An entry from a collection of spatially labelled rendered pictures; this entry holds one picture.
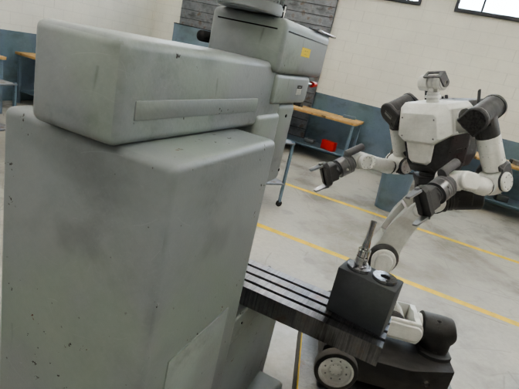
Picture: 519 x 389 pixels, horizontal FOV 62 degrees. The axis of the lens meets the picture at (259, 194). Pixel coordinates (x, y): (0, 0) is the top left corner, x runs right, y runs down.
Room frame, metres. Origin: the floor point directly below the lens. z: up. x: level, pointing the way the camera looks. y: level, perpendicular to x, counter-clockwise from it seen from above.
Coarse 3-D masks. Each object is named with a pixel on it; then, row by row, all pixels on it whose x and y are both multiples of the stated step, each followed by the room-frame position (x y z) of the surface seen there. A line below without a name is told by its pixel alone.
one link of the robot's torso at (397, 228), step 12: (408, 204) 1.98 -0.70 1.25; (444, 204) 1.81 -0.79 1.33; (396, 216) 1.87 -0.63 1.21; (408, 216) 1.83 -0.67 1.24; (384, 228) 1.96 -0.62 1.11; (396, 228) 1.86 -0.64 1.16; (408, 228) 1.85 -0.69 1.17; (372, 240) 1.93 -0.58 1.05; (384, 240) 1.86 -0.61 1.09; (396, 240) 1.86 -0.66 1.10; (372, 252) 1.85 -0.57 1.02; (396, 252) 1.85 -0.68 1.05; (396, 264) 1.84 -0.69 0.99
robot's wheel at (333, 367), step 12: (336, 348) 1.67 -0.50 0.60; (324, 360) 1.64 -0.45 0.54; (336, 360) 1.65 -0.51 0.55; (348, 360) 1.63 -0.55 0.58; (324, 372) 1.65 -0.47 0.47; (336, 372) 1.65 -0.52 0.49; (348, 372) 1.65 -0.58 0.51; (324, 384) 1.64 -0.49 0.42; (336, 384) 1.64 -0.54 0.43; (348, 384) 1.63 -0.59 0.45
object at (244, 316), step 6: (240, 312) 1.43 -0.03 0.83; (246, 312) 1.47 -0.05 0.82; (252, 312) 1.53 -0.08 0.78; (240, 318) 1.42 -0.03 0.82; (246, 318) 1.48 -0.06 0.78; (252, 318) 1.55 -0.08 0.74; (234, 324) 1.37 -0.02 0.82; (240, 324) 1.43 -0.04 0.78; (246, 324) 1.50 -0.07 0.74; (234, 330) 1.38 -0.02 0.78; (240, 330) 1.45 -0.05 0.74; (234, 336) 1.40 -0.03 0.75
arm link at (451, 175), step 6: (450, 162) 1.57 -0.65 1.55; (456, 162) 1.57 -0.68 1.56; (444, 168) 1.54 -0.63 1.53; (450, 168) 1.55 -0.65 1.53; (438, 174) 1.55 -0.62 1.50; (444, 174) 1.53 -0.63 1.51; (450, 174) 1.55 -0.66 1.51; (456, 174) 1.54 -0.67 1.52; (450, 180) 1.51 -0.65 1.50; (456, 180) 1.53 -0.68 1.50; (456, 186) 1.54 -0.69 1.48
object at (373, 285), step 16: (352, 272) 1.43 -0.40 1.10; (368, 272) 1.45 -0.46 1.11; (384, 272) 1.46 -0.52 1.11; (336, 288) 1.45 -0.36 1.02; (352, 288) 1.42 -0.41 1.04; (368, 288) 1.40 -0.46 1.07; (384, 288) 1.37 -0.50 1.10; (400, 288) 1.43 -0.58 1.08; (336, 304) 1.44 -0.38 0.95; (352, 304) 1.41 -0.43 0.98; (368, 304) 1.39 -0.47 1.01; (384, 304) 1.36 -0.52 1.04; (352, 320) 1.40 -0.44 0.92; (368, 320) 1.38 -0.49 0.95; (384, 320) 1.35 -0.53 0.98
